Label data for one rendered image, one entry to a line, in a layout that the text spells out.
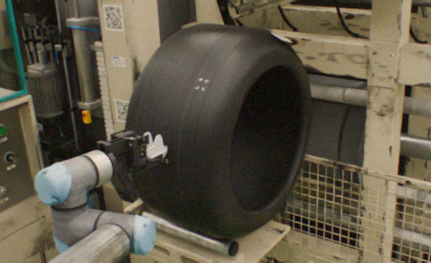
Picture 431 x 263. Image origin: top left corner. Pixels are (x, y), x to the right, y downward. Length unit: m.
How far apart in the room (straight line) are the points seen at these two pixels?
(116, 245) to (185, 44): 0.63
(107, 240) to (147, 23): 0.83
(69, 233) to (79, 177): 0.12
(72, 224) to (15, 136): 0.81
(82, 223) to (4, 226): 0.80
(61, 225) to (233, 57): 0.58
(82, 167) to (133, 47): 0.59
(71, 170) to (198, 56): 0.47
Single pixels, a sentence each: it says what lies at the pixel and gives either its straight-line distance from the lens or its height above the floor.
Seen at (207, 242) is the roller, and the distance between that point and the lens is 1.64.
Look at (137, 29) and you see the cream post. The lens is 1.67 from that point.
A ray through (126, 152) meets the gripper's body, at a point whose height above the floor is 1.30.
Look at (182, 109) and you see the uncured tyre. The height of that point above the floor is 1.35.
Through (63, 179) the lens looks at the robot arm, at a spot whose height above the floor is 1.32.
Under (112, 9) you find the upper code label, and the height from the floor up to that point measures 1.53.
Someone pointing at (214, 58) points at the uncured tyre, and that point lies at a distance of 1.40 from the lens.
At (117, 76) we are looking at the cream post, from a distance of 1.74.
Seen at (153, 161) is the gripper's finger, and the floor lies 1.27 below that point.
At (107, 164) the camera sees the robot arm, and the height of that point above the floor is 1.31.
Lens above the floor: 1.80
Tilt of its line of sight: 22 degrees down
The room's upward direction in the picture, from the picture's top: 3 degrees counter-clockwise
